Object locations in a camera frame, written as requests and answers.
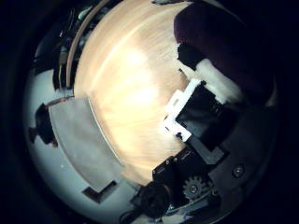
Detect purple eggplant toy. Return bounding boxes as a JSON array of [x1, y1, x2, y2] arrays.
[[173, 2, 277, 104]]

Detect person in dark shirt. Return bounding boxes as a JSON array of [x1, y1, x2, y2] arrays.
[[27, 95, 76, 147]]

